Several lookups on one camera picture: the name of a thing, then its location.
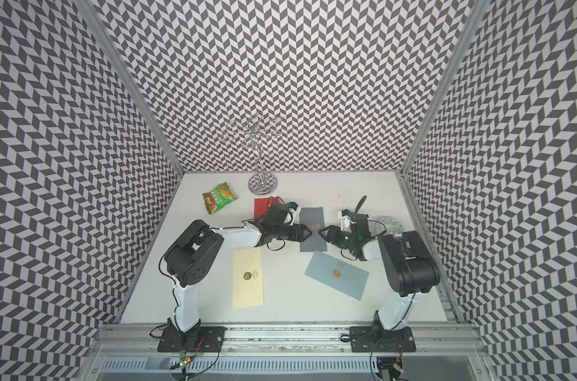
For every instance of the chrome wire stand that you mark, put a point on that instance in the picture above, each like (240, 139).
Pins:
(252, 131)

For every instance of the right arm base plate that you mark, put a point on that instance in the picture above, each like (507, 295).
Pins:
(376, 338)

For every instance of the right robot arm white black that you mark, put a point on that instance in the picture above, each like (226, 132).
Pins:
(409, 267)

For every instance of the aluminium front rail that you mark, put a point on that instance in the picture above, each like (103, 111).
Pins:
(269, 340)

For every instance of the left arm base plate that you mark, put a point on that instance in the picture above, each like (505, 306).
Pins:
(197, 339)

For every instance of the green snack bag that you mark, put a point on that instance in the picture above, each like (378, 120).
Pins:
(218, 198)

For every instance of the red envelope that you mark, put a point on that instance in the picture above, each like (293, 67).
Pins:
(262, 206)

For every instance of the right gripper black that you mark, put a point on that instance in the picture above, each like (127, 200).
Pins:
(334, 236)

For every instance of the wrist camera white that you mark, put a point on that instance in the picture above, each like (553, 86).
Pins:
(346, 220)
(293, 212)

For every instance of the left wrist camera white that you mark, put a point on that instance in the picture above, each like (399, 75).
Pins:
(293, 212)

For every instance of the patterned ceramic bowl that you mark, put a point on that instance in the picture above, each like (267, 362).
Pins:
(387, 225)

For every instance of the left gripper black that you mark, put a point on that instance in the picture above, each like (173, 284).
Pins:
(287, 231)

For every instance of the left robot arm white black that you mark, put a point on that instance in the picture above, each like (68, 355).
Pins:
(191, 256)

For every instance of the cream yellow envelope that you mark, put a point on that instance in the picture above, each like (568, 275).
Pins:
(248, 290)

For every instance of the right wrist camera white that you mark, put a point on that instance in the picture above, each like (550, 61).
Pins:
(346, 220)

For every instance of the dark grey envelope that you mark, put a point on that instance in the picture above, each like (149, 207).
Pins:
(313, 218)

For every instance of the light blue envelope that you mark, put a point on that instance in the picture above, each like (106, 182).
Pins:
(339, 275)

